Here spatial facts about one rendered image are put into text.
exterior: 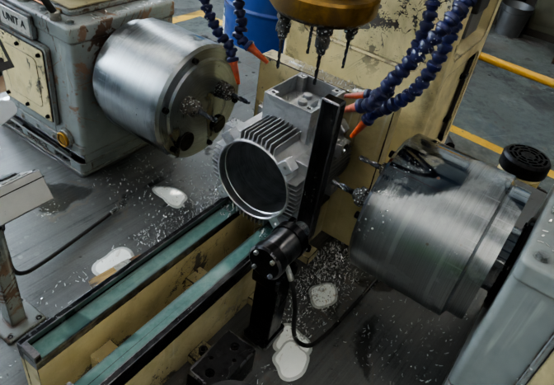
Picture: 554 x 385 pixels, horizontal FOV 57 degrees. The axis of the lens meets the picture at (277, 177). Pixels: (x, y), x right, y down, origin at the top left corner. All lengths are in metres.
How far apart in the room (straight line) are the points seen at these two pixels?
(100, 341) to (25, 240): 0.34
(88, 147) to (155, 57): 0.31
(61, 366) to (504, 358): 0.63
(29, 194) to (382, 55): 0.68
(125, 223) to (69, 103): 0.28
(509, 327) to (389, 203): 0.23
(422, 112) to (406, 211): 0.34
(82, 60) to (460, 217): 0.77
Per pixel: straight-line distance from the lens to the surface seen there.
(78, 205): 1.19
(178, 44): 1.02
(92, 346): 0.87
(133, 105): 1.02
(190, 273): 0.97
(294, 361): 0.93
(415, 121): 1.07
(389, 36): 1.05
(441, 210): 0.76
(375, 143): 0.98
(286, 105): 0.90
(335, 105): 0.70
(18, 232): 1.15
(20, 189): 0.82
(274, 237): 0.77
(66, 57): 1.13
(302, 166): 0.87
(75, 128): 1.21
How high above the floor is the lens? 1.58
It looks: 37 degrees down
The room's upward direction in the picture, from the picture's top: 10 degrees clockwise
